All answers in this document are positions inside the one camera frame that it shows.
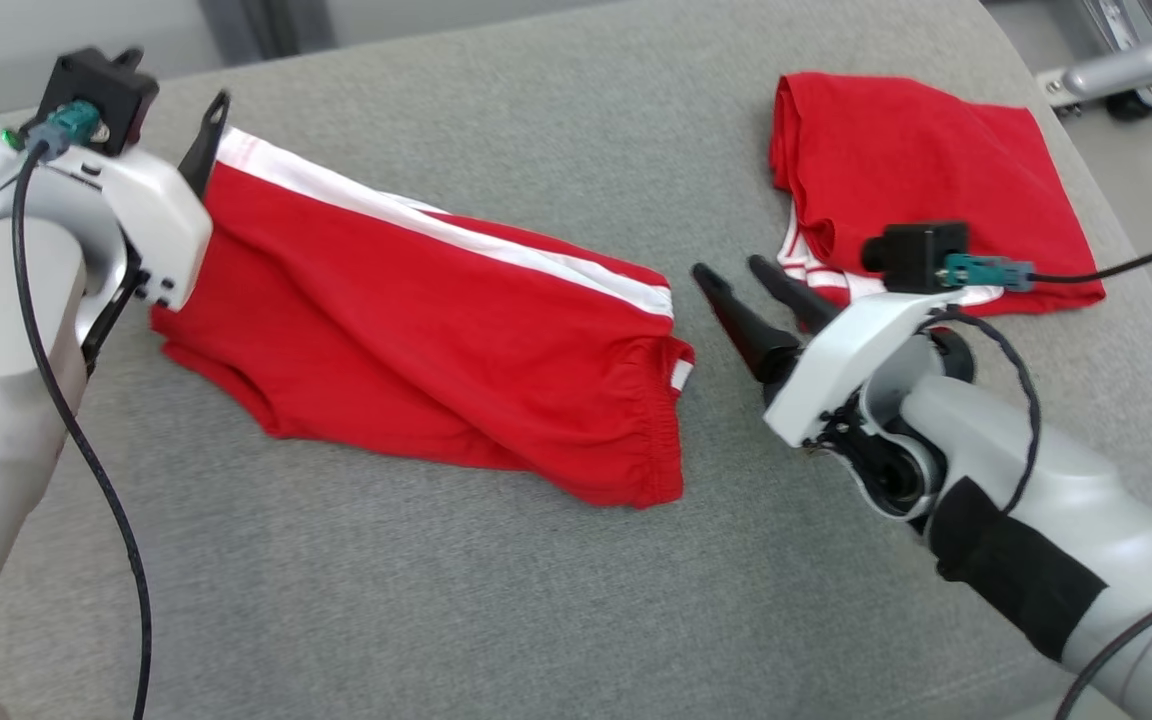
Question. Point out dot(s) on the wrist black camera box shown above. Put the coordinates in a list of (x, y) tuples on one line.
[(101, 90), (911, 255)]

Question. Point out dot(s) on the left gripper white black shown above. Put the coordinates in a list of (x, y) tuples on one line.
[(161, 225)]

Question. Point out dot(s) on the red white jersey shirt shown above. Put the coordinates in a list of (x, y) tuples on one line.
[(916, 160)]

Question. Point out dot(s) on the red shorts white stripe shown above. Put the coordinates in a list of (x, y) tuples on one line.
[(416, 350)]

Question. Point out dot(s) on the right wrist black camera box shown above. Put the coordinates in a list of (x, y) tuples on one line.
[(911, 255)]

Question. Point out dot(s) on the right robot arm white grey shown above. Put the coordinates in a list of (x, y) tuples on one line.
[(1036, 470)]

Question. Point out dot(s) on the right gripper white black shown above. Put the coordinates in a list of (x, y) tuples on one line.
[(856, 350)]

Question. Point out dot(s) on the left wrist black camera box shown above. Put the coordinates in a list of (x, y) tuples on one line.
[(101, 90)]

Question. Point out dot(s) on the grey metal partition post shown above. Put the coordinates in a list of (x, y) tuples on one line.
[(266, 25)]

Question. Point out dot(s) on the grey metal wheeled stand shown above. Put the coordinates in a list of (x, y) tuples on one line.
[(1126, 68)]

